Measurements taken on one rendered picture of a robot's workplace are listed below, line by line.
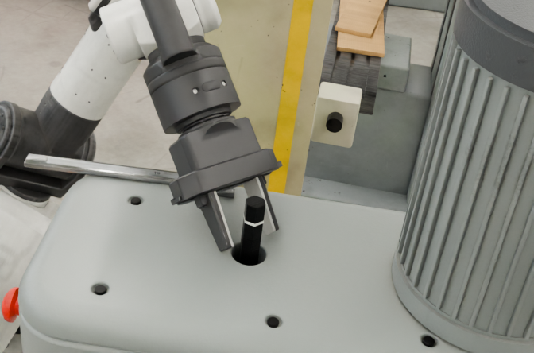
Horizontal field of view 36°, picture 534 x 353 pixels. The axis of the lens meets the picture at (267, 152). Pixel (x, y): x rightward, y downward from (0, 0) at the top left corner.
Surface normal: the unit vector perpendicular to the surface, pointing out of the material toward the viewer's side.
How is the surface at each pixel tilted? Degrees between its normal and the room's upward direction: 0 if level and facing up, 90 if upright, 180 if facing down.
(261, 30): 90
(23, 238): 58
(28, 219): 28
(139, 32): 49
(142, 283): 0
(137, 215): 0
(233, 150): 41
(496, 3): 0
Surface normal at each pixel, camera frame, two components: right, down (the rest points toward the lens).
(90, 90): 0.05, 0.47
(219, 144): 0.44, -0.28
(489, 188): -0.60, 0.39
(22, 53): 0.11, -0.83
